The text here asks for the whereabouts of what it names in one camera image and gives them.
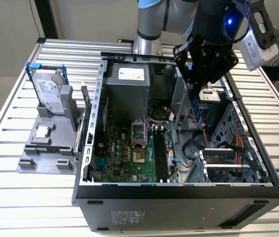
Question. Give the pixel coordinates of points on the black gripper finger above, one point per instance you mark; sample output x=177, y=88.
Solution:
x=181, y=64
x=230, y=60

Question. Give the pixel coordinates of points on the RAM stick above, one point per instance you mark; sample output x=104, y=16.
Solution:
x=52, y=149
x=196, y=111

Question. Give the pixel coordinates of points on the metal drive cage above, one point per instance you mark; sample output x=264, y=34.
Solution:
x=179, y=103

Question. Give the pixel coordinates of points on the yellow black plug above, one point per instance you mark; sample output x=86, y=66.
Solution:
x=122, y=40

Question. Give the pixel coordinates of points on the grey power supply unit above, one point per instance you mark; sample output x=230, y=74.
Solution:
x=127, y=103

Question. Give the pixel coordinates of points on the CPU socket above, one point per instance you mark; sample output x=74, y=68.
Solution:
x=138, y=156

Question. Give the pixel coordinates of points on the graphics card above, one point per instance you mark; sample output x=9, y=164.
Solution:
x=87, y=112

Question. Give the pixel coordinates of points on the metal disk bay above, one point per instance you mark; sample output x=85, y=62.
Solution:
x=225, y=166

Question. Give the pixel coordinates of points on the green motherboard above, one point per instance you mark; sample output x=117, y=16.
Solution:
x=143, y=170

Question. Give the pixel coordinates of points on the blue grey board connector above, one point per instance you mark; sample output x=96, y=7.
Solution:
x=100, y=165

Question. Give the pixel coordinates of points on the hard disk in blue carrier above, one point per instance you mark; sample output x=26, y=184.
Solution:
x=47, y=91

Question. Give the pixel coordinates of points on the grey parts rack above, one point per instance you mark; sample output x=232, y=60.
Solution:
x=55, y=128

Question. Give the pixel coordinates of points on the black PC case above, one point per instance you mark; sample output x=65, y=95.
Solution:
x=154, y=212

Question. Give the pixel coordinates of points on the silver CPU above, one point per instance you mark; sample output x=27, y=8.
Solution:
x=42, y=132

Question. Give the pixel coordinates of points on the wrist camera with black bracket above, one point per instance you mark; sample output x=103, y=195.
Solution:
x=253, y=51

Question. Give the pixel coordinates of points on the black metal post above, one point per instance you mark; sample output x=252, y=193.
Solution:
x=46, y=19

